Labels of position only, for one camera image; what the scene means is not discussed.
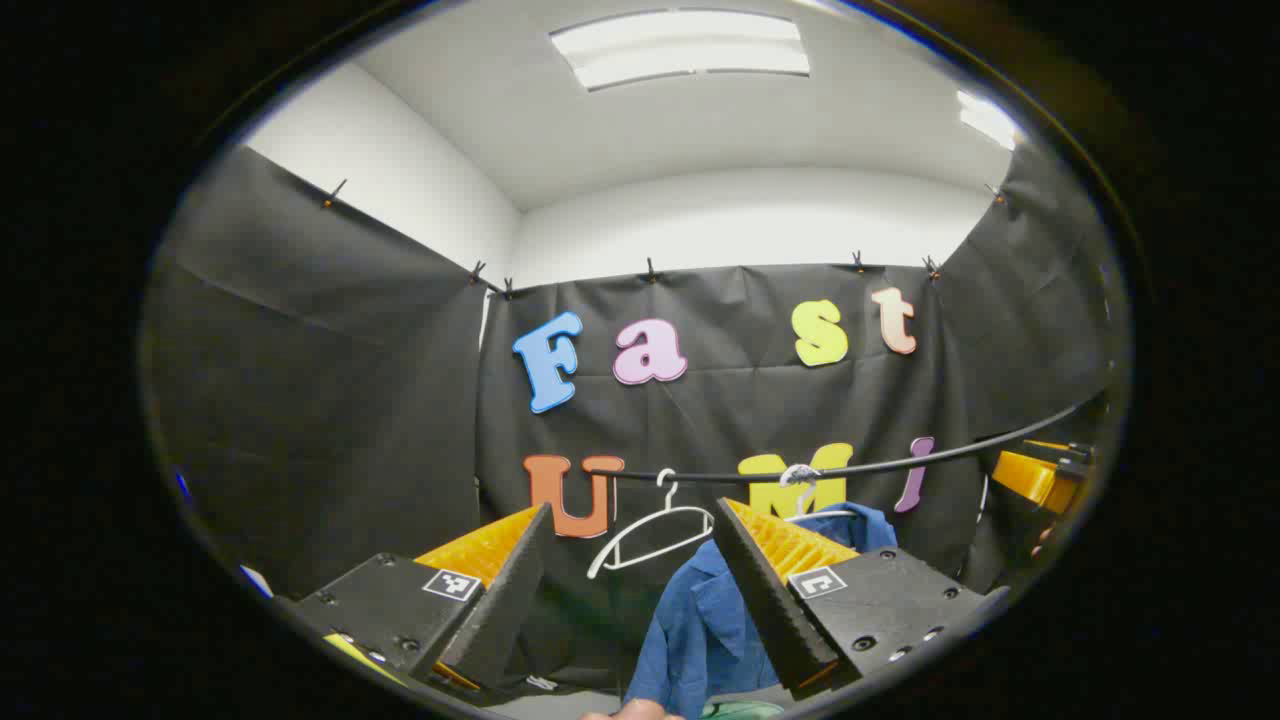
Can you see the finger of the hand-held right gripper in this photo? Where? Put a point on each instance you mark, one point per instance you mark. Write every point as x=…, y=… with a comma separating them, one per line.
x=1030, y=480
x=1065, y=450

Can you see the black clothes rack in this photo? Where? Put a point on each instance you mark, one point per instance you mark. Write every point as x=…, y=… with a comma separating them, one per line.
x=870, y=468

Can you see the large rectangular ceiling light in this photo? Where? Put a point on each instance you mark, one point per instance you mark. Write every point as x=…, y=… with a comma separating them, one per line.
x=680, y=48

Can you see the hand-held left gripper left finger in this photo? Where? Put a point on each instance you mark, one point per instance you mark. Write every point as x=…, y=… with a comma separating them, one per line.
x=510, y=610

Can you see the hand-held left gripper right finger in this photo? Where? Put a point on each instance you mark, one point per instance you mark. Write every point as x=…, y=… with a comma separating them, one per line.
x=770, y=610

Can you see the blue garment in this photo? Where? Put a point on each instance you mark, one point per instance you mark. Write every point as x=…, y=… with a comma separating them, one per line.
x=700, y=620

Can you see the black backdrop cloth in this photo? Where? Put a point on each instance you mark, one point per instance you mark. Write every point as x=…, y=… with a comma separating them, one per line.
x=400, y=400

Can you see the white clothes hanger with tape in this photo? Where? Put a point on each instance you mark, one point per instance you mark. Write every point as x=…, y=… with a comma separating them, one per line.
x=800, y=474

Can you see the small ceiling light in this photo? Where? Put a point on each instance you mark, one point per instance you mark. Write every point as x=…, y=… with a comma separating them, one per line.
x=988, y=120

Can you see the empty white clothes hanger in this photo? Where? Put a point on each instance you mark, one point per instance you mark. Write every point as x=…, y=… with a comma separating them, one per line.
x=680, y=509

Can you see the row of black cloth clips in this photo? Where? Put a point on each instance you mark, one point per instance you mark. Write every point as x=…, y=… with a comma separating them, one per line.
x=650, y=270

